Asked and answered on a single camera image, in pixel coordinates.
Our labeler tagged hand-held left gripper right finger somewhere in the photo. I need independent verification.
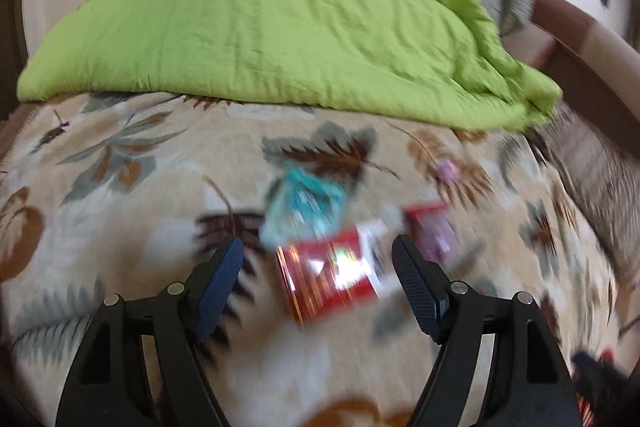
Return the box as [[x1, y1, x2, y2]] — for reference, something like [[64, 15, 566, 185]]
[[391, 234, 586, 427]]

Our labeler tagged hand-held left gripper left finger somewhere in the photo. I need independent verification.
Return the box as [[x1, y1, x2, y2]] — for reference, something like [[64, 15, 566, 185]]
[[55, 234, 246, 427]]

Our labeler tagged purple snack packet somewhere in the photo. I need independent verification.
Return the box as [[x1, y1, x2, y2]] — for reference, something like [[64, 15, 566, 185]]
[[404, 203, 461, 265]]

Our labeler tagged red snack packet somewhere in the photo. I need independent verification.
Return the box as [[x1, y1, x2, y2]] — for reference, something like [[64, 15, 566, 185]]
[[275, 222, 388, 325]]

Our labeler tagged teal snack packet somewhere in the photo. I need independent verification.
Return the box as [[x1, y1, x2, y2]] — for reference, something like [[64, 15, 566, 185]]
[[260, 167, 348, 248]]

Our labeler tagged leaf print blanket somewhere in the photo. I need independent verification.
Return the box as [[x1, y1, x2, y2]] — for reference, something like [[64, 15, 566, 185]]
[[0, 92, 640, 427]]

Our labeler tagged pink crumpled paper ball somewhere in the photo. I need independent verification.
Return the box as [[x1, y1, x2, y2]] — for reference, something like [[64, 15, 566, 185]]
[[436, 159, 460, 182]]

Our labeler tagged green blanket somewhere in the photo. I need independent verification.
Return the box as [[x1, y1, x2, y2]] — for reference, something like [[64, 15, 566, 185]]
[[16, 0, 563, 132]]

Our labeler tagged brown headboard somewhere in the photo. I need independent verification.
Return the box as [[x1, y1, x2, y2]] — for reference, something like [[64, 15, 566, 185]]
[[500, 0, 640, 118]]

